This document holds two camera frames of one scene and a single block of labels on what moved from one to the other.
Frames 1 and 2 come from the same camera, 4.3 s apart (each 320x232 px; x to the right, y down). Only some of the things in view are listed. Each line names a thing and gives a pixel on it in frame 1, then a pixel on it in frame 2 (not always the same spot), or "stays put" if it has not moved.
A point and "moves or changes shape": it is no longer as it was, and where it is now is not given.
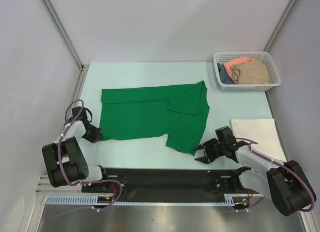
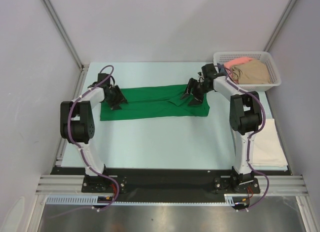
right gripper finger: x=203 y=159 -> x=196 y=101
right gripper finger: x=198 y=148 -> x=190 y=84
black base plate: x=173 y=183 stays put
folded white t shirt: x=264 y=133 stays put
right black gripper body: x=208 y=149 -> x=195 y=87
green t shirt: x=179 y=110 moves or changes shape
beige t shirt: x=254 y=72 stays put
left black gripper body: x=92 y=134 -> x=114 y=97
